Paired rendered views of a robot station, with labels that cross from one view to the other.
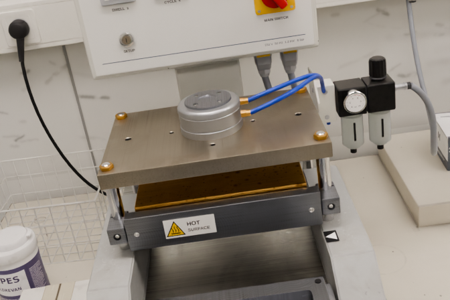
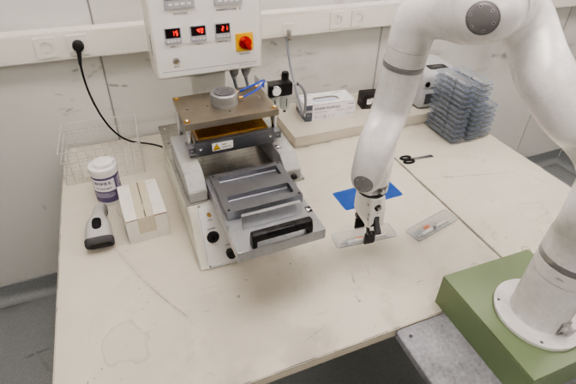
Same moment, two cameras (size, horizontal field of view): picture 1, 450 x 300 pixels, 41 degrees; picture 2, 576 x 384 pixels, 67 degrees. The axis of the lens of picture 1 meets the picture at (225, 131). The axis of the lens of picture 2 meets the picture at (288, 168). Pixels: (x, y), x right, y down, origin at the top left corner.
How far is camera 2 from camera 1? 0.58 m
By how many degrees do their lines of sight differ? 24
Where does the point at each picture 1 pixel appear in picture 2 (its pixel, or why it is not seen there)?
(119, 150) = (187, 114)
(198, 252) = (214, 159)
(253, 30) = (234, 58)
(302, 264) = (261, 160)
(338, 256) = (282, 153)
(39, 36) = (90, 50)
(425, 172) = (295, 123)
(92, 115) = (117, 96)
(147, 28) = (186, 56)
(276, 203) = (257, 134)
